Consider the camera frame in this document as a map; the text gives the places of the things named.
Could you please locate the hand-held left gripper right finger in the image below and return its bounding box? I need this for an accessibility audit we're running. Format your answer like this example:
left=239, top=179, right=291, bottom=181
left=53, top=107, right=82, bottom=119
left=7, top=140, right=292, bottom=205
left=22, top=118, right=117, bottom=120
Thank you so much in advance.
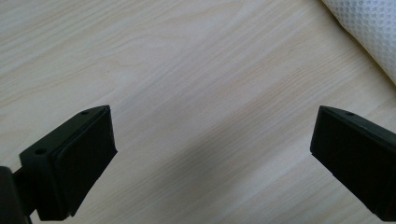
left=309, top=105, right=396, bottom=223

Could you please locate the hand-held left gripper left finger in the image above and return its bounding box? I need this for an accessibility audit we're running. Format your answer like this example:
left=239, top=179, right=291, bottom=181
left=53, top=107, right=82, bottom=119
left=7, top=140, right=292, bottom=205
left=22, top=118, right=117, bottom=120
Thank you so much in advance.
left=18, top=105, right=119, bottom=222

